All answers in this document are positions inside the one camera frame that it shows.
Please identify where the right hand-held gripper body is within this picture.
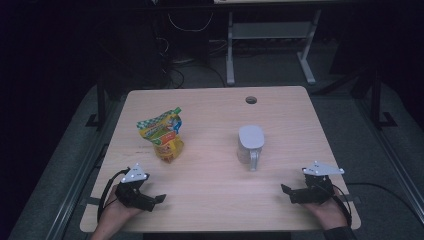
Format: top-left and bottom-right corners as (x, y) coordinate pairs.
(289, 160), (345, 205)

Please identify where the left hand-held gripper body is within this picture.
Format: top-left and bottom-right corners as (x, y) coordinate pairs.
(114, 162), (158, 213)

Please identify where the clear jar with white lid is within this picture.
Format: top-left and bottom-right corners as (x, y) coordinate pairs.
(236, 124), (266, 172)

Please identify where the yellow snack bag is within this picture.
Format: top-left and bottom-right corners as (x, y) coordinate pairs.
(136, 106), (185, 164)

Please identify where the person's right hand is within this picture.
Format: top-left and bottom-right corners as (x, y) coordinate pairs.
(302, 196), (349, 232)

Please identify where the person's left hand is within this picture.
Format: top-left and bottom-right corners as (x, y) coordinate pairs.
(99, 184), (145, 232)

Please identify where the grey tape strip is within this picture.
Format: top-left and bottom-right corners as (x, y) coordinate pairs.
(80, 196), (102, 206)
(343, 194), (362, 205)

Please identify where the black metal stand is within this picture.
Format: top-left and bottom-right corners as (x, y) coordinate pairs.
(85, 82), (108, 130)
(369, 64), (398, 130)

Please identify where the left hand-held gripper black cable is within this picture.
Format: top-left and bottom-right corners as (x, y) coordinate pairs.
(96, 167), (132, 223)

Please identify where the hand-held gripper black cable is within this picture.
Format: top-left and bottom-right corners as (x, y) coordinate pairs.
(96, 167), (132, 223)
(328, 183), (353, 228)

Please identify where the right hand-held gripper black cable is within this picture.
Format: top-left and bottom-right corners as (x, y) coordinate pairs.
(328, 183), (353, 228)

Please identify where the aluminium rail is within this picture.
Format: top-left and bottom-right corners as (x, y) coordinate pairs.
(45, 99), (118, 240)
(352, 95), (424, 225)

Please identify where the black floor cable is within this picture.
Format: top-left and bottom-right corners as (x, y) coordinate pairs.
(345, 181), (424, 219)

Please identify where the bundle of black cables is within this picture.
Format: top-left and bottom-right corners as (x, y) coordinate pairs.
(159, 36), (228, 90)

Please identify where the white desk frame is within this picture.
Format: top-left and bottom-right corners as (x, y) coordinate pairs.
(225, 8), (323, 86)

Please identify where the white hanging cable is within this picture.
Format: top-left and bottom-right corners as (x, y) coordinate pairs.
(167, 12), (215, 34)

